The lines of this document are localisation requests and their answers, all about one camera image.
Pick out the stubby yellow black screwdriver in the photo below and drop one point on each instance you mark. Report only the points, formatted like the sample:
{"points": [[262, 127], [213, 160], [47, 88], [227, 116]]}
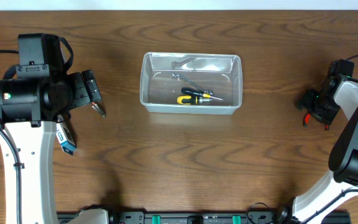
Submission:
{"points": [[192, 100]]}

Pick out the black orange nail puller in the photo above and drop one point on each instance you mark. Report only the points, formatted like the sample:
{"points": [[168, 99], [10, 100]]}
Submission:
{"points": [[99, 107]]}

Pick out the clear plastic container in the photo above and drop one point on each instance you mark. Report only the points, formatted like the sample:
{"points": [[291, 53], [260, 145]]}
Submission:
{"points": [[218, 72]]}

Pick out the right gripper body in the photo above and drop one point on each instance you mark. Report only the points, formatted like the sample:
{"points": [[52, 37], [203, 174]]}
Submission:
{"points": [[319, 106]]}

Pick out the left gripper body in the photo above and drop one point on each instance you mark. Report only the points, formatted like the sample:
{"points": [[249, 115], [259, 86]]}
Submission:
{"points": [[89, 88]]}

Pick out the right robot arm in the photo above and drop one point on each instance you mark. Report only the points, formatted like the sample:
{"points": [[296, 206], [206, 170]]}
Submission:
{"points": [[339, 92]]}

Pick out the red handled pliers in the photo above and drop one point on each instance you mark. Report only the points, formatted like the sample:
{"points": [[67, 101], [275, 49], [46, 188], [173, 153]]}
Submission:
{"points": [[306, 121]]}

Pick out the slim black yellow screwdriver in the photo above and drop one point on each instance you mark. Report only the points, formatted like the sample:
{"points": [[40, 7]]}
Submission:
{"points": [[193, 92]]}

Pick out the silver combination wrench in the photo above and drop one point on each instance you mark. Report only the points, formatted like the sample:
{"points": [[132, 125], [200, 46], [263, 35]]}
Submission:
{"points": [[185, 79]]}

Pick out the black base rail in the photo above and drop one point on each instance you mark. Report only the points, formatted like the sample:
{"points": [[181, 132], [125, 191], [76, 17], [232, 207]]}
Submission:
{"points": [[258, 215]]}

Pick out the white blue cardboard box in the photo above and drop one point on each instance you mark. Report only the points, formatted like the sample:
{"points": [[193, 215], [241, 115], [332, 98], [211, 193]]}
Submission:
{"points": [[65, 138]]}

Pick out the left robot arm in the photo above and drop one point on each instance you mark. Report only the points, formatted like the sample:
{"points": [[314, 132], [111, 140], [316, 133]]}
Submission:
{"points": [[29, 108]]}

